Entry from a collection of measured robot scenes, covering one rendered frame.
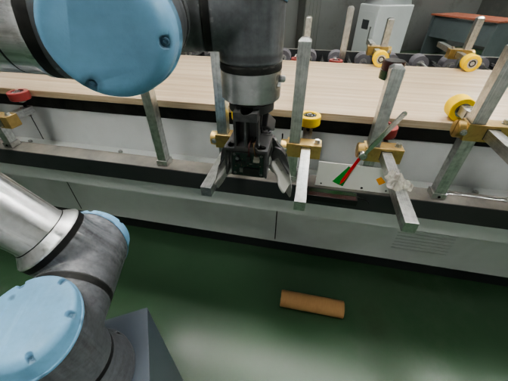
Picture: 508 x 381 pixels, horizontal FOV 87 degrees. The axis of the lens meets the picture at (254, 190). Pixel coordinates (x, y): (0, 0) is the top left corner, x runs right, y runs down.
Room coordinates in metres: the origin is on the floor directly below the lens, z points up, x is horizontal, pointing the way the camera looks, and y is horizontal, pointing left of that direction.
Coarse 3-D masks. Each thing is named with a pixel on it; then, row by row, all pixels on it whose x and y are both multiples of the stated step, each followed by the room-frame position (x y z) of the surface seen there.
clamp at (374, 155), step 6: (360, 144) 0.76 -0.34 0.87; (366, 144) 0.76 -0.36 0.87; (384, 144) 0.76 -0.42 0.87; (390, 144) 0.76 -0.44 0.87; (360, 150) 0.74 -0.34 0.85; (372, 150) 0.74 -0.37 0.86; (378, 150) 0.73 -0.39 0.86; (384, 150) 0.73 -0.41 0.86; (390, 150) 0.72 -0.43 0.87; (396, 150) 0.72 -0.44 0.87; (402, 150) 0.72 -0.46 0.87; (372, 156) 0.73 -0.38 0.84; (378, 156) 0.73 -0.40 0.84; (396, 156) 0.72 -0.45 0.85; (378, 162) 0.73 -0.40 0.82; (396, 162) 0.72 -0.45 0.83
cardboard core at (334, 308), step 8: (288, 296) 0.69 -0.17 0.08; (296, 296) 0.69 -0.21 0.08; (304, 296) 0.69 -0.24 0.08; (312, 296) 0.69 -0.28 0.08; (320, 296) 0.69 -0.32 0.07; (280, 304) 0.66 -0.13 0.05; (288, 304) 0.66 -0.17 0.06; (296, 304) 0.66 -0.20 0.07; (304, 304) 0.65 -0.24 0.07; (312, 304) 0.65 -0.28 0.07; (320, 304) 0.65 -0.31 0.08; (328, 304) 0.65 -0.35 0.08; (336, 304) 0.65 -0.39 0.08; (344, 304) 0.65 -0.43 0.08; (312, 312) 0.63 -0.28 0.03; (320, 312) 0.63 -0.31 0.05; (328, 312) 0.62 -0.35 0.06; (336, 312) 0.62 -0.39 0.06; (344, 312) 0.61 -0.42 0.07
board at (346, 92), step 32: (192, 64) 1.65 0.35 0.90; (288, 64) 1.65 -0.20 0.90; (320, 64) 1.65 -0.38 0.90; (352, 64) 1.65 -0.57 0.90; (64, 96) 1.17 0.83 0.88; (96, 96) 1.13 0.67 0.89; (160, 96) 1.12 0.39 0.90; (192, 96) 1.12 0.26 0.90; (288, 96) 1.12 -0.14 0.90; (320, 96) 1.12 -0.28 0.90; (352, 96) 1.12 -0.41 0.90; (416, 96) 1.12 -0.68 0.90; (448, 96) 1.12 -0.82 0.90; (448, 128) 0.85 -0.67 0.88
